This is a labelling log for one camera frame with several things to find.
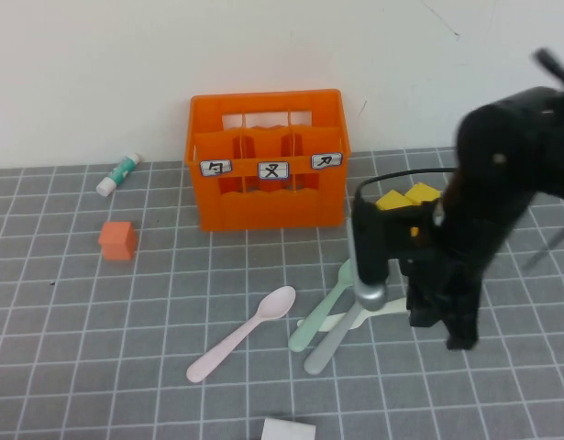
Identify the grey plastic fork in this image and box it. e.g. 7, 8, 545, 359
303, 297, 363, 376

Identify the orange plastic cutlery holder crate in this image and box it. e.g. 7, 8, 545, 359
183, 88, 352, 233

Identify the black right camera cable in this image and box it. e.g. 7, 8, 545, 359
353, 167, 455, 208

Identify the mint green plastic spoon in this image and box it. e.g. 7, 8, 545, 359
288, 258, 361, 353

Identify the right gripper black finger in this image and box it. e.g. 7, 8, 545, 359
445, 311, 481, 352
405, 274, 444, 329

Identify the yellow foam cube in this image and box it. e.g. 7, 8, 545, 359
404, 181, 442, 204
375, 190, 415, 213

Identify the white plastic knife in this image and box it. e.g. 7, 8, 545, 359
297, 300, 409, 333

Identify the white paper sheet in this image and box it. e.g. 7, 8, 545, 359
261, 417, 317, 440

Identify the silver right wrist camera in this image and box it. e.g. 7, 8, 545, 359
347, 201, 391, 314

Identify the green white glue stick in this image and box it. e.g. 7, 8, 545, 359
95, 152, 141, 197

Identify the grey grid tablecloth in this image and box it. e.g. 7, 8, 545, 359
0, 145, 564, 440

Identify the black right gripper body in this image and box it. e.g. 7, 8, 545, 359
382, 201, 482, 323

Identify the pale pink plastic spoon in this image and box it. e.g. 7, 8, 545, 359
185, 285, 297, 383

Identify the orange foam cube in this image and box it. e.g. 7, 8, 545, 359
97, 221, 138, 262

